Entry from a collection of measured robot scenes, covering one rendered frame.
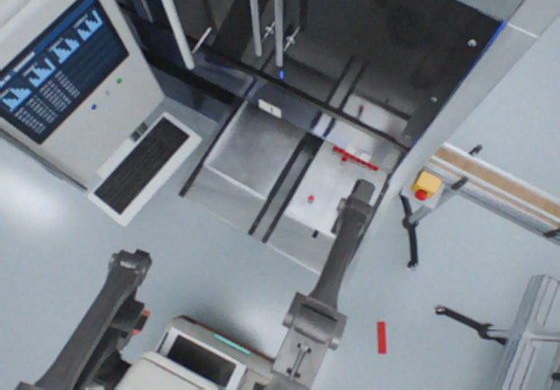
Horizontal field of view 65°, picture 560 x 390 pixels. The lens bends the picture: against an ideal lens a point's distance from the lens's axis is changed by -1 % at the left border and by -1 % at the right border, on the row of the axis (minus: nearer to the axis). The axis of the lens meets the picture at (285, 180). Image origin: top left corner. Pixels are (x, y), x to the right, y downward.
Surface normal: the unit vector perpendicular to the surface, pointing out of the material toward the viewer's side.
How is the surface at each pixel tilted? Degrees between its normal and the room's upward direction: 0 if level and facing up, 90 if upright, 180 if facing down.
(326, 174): 0
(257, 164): 0
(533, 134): 0
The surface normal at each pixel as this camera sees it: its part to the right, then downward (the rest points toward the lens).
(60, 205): 0.00, -0.30
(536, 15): -0.48, 0.84
